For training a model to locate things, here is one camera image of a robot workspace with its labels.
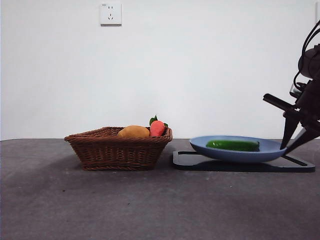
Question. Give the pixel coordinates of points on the dark rectangular tray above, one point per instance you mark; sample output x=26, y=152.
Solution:
x=295, y=166

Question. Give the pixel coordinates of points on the brown wicker basket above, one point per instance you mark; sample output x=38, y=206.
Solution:
x=115, y=152

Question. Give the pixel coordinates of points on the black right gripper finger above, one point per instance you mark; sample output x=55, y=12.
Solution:
x=303, y=141
x=288, y=130

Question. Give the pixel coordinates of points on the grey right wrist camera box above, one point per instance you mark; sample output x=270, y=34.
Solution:
x=293, y=90

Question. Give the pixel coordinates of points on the yellow-brown potato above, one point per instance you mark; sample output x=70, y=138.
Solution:
x=133, y=131

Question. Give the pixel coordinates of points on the orange carrot with green leaves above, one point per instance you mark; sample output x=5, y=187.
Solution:
x=157, y=128

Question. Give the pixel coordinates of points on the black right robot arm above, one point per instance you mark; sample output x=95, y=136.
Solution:
x=311, y=63

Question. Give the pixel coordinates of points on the blue plate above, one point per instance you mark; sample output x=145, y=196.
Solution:
x=237, y=156

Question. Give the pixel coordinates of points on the white wall socket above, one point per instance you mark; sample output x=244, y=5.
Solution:
x=110, y=14

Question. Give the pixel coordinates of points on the green pepper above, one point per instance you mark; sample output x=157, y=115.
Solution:
x=232, y=145

